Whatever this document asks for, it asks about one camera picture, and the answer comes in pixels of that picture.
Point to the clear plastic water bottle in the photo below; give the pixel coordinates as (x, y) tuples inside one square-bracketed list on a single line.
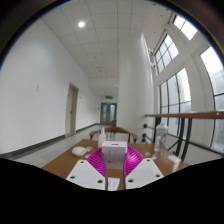
[(161, 138)]

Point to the spray bottle with pink label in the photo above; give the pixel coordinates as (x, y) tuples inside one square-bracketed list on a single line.
[(101, 138)]

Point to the wide curved window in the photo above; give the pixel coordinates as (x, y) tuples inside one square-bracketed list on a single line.
[(215, 86)]

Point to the glass double door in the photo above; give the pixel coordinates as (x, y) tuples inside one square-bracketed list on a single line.
[(108, 113)]

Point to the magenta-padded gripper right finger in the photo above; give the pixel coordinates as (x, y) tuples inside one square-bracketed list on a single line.
[(143, 171)]

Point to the white paper card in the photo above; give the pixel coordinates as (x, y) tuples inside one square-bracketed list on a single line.
[(174, 158)]

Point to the tall dark-framed window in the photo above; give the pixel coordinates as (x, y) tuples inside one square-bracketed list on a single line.
[(175, 100)]

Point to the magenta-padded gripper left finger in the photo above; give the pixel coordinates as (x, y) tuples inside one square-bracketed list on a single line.
[(85, 173)]

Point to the round ceiling light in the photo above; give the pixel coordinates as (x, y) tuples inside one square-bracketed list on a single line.
[(81, 24)]

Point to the white charger block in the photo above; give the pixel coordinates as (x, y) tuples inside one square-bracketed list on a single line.
[(114, 153)]

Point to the small sticker card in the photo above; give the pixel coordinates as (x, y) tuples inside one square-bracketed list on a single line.
[(90, 147)]

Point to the beige single door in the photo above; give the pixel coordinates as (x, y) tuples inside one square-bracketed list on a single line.
[(71, 110)]

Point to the wood-topped black metal railing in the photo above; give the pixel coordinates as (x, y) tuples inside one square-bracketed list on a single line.
[(186, 115)]

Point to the wooden chair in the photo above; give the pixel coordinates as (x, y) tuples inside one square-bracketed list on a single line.
[(113, 129)]

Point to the small high window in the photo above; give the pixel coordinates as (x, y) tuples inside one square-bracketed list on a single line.
[(166, 53)]

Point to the green exit sign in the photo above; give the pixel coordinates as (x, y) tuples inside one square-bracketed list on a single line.
[(109, 97)]

